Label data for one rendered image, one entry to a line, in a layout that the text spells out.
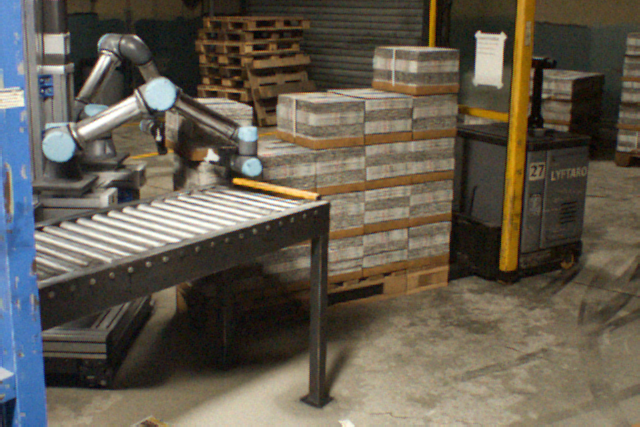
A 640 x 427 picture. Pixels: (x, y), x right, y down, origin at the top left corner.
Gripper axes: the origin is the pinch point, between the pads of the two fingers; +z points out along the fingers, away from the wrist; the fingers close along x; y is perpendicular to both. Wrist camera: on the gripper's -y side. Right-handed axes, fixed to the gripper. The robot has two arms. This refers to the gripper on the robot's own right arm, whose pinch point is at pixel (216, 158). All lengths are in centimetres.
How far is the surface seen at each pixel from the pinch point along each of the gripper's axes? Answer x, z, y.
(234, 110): -12.0, 7.3, 19.4
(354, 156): -78, 8, -7
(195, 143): 6.0, 9.1, 5.7
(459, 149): -182, 49, -18
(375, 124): -89, 8, 8
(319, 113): -57, 8, 15
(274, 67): -354, 593, -16
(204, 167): 2.6, 7.4, -5.0
